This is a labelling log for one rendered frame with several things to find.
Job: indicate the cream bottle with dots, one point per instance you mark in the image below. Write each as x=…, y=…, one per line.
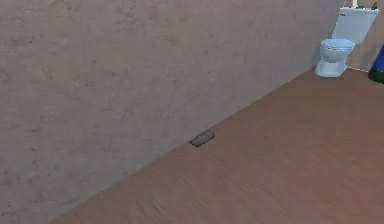
x=356, y=3

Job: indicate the blue and green bin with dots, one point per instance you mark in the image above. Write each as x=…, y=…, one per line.
x=379, y=68

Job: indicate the white toilet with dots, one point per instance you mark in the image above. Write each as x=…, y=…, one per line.
x=336, y=53

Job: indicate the small grey flat object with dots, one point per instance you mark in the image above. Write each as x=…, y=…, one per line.
x=202, y=138

